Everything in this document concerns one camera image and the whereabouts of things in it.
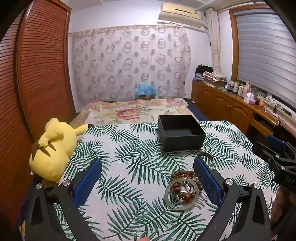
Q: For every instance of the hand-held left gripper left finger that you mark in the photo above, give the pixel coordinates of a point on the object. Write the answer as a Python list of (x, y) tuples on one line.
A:
[(89, 178)]

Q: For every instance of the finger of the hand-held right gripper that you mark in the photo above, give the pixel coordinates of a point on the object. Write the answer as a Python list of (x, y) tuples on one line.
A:
[(275, 142), (263, 151)]

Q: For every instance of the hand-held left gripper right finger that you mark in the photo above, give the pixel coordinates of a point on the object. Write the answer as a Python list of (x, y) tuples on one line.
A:
[(208, 183)]

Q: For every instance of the silver bangle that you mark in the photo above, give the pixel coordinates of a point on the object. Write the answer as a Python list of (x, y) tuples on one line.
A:
[(212, 159)]

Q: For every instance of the pale jade bangle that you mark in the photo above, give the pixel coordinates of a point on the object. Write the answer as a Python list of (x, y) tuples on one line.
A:
[(167, 195)]

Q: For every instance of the black jewelry box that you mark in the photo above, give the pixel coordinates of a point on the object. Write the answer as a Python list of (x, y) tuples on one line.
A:
[(180, 143)]

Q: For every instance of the person's right hand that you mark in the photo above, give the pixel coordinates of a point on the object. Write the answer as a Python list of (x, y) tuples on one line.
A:
[(281, 206)]

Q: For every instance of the small orange lamp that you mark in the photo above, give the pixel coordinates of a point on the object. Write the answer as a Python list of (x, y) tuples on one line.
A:
[(263, 103)]

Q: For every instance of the white power strip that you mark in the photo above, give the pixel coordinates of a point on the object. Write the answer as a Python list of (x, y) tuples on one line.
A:
[(271, 100)]

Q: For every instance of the yellow plush toy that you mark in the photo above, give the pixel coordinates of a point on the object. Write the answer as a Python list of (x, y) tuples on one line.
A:
[(53, 148)]

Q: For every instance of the pink tissue box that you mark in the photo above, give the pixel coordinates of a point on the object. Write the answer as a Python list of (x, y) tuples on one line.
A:
[(249, 98)]

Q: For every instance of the wooden cabinet desk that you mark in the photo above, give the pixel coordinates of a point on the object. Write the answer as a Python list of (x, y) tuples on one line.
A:
[(219, 104)]

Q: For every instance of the row of toiletry bottles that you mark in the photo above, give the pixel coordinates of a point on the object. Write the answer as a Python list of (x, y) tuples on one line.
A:
[(235, 88)]

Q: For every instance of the floral blanket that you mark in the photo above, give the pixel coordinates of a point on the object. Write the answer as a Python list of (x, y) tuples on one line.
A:
[(120, 113)]

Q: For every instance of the dark blue bed sheet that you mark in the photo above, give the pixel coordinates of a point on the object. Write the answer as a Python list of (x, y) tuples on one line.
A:
[(196, 111)]

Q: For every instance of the patterned folded cloths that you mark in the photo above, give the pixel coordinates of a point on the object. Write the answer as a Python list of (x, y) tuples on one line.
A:
[(215, 77)]

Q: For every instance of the small cardboard box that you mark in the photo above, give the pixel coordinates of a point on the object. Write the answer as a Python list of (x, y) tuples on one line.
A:
[(145, 96)]

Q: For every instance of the dark folded clothes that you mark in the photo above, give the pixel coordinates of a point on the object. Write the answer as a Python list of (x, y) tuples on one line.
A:
[(203, 70)]

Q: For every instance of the blue plush toy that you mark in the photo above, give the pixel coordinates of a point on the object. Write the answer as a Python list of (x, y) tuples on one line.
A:
[(144, 88)]

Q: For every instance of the brown louvered wardrobe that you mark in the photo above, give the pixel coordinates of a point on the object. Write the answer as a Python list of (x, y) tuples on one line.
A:
[(41, 69)]

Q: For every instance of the tied cream window curtain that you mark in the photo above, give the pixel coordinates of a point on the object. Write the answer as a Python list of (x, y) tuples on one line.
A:
[(216, 39)]

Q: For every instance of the cream air conditioner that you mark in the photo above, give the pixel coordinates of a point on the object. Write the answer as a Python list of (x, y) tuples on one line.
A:
[(180, 15)]

